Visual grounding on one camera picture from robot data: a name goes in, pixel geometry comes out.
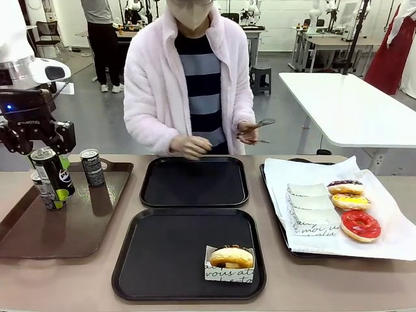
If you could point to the black camera stand pole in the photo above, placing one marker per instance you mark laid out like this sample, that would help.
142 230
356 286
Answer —
356 39

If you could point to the person's right forearm pink sleeve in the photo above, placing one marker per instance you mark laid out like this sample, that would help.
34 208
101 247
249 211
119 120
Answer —
143 130

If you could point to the red dress on mannequin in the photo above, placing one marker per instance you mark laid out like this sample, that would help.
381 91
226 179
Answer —
390 55

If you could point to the red glazed donut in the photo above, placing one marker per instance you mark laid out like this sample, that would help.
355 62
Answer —
351 229

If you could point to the black tray under paper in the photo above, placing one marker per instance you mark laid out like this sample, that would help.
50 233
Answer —
305 254

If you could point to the beige face mask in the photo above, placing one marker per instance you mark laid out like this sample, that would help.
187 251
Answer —
191 16

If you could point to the person's left hand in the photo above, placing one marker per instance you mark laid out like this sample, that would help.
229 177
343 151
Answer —
247 131

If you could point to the dark grey plastic stool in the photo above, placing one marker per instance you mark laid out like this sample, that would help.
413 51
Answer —
260 78

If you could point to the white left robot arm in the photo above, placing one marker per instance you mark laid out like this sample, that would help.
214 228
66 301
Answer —
13 26

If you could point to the metal serving tongs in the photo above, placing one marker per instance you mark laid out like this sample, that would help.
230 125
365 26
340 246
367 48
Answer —
261 123

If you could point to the person's left forearm pink sleeve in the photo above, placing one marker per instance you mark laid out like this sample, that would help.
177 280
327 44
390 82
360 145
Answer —
243 107

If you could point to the purple chocolate glazed donut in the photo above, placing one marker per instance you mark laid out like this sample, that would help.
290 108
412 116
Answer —
344 188

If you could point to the large black square tray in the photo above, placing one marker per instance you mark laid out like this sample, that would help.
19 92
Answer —
162 253

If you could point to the person in pink fleece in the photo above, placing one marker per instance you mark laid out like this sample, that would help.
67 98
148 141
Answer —
152 97

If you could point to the long white lab desk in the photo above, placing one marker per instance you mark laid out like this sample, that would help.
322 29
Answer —
338 44

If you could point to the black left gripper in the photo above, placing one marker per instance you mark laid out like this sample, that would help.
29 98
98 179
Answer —
29 110

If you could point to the donut in paper box front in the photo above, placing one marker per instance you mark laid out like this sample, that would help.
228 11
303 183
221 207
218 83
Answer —
227 274

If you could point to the standing person in grey top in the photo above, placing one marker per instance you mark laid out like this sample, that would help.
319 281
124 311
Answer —
100 42

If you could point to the black office chair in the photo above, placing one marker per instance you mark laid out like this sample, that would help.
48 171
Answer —
48 29

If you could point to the black table foot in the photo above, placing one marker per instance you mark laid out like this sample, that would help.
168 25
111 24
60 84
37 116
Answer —
324 151

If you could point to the small white lab desk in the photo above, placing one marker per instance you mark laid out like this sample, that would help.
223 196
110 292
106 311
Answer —
253 34

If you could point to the black green soda can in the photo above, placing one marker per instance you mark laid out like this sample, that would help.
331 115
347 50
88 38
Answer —
92 169
53 175
36 183

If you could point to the white table top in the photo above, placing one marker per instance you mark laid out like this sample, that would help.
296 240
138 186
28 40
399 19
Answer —
351 107

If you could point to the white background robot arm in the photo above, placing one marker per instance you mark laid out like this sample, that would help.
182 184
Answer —
249 13
314 13

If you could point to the person's right hand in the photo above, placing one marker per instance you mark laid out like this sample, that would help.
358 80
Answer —
190 148

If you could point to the small black square tray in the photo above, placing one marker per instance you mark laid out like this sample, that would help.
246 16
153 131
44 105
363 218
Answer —
195 185

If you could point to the white paper sheet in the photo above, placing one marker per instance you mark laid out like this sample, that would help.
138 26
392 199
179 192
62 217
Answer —
390 234

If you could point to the blue striped shirt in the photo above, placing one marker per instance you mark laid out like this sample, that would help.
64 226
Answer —
201 97

